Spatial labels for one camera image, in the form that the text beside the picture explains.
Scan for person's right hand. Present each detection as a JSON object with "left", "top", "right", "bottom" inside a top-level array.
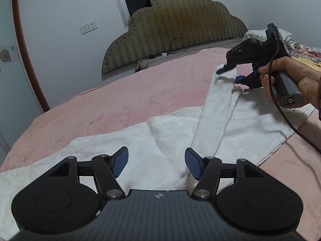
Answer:
[{"left": 259, "top": 55, "right": 321, "bottom": 109}]

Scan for pink blanket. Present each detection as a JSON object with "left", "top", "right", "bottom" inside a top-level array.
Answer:
[{"left": 0, "top": 46, "right": 321, "bottom": 241}]

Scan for black charger cable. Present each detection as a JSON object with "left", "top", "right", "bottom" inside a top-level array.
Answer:
[{"left": 137, "top": 37, "right": 201, "bottom": 69}]

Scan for white floral pillow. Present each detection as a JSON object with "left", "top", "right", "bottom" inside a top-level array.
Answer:
[{"left": 243, "top": 28, "right": 294, "bottom": 46}]

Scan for zebra striped cloth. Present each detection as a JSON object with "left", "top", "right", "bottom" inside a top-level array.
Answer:
[{"left": 290, "top": 46, "right": 321, "bottom": 64}]

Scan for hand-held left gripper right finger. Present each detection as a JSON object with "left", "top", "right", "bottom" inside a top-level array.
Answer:
[{"left": 185, "top": 148, "right": 267, "bottom": 199}]

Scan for white pants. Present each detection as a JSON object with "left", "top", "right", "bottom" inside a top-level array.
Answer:
[{"left": 0, "top": 64, "right": 316, "bottom": 233}]

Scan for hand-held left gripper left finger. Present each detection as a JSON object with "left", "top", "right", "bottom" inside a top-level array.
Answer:
[{"left": 48, "top": 146, "right": 129, "bottom": 201}]

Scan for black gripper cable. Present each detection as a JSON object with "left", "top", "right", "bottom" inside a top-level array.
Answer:
[{"left": 267, "top": 34, "right": 321, "bottom": 155}]

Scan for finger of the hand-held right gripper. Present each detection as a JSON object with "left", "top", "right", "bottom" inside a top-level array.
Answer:
[
  {"left": 216, "top": 55, "right": 238, "bottom": 75},
  {"left": 235, "top": 71, "right": 262, "bottom": 90}
]

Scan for brown wooden door frame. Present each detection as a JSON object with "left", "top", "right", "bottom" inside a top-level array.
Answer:
[{"left": 10, "top": 0, "right": 51, "bottom": 113}]

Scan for green padded headboard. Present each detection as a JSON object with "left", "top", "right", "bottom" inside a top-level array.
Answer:
[{"left": 102, "top": 0, "right": 249, "bottom": 75}]

